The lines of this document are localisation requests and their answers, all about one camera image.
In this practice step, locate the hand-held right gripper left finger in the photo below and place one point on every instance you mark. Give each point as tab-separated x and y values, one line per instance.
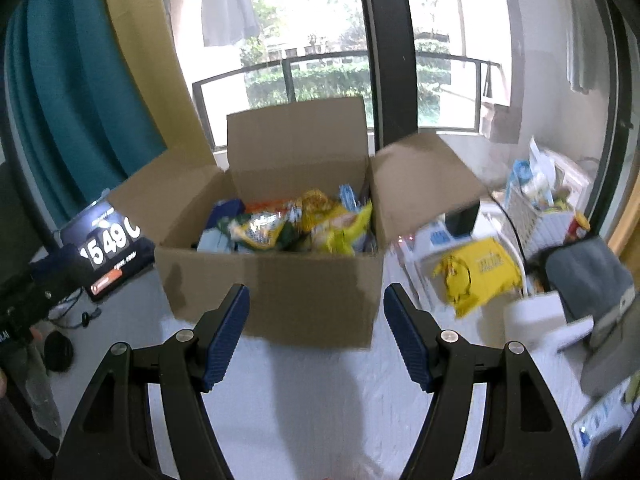
227	335

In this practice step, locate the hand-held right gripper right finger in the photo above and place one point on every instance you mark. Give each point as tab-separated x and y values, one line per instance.
405	335

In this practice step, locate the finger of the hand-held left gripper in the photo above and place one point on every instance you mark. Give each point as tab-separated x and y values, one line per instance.
62	265

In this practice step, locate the brown cardboard box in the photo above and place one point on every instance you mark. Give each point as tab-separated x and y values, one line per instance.
280	280

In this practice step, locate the green yellow snack packet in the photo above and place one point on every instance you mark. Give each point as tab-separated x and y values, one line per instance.
260	232

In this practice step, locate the yellow chip bag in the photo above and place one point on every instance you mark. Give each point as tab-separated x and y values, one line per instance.
345	232

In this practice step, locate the purple snack packet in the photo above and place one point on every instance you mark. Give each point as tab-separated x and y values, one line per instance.
227	210

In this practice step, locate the orange snack packet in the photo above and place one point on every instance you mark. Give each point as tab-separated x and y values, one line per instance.
270	206

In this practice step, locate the tablet with clock display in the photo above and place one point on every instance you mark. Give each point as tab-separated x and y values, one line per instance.
112	255

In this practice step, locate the black round case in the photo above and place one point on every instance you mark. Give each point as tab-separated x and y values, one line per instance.
59	352

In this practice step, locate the yellow plastic bag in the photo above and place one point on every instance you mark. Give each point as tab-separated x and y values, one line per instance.
475	275

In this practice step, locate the black charger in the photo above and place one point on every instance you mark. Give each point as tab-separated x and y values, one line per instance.
462	220

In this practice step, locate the white box-shaped device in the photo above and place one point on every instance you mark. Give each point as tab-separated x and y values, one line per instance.
542	322

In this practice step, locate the teal curtain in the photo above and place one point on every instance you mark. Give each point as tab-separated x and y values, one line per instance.
70	85

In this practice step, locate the white perforated basket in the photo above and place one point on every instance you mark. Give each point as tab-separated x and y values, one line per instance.
540	215

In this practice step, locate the grey cap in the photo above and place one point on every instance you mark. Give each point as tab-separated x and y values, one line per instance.
595	300

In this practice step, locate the yellow curtain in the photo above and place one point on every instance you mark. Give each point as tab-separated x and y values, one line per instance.
160	60

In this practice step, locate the black balcony railing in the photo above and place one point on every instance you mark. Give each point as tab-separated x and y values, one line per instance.
325	57

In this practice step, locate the hanging grey garment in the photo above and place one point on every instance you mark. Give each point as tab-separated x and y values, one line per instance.
227	5

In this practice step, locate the hanging pale garment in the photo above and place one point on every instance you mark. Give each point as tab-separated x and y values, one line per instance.
580	50

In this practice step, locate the black window frame post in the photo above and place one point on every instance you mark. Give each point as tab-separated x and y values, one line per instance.
387	45

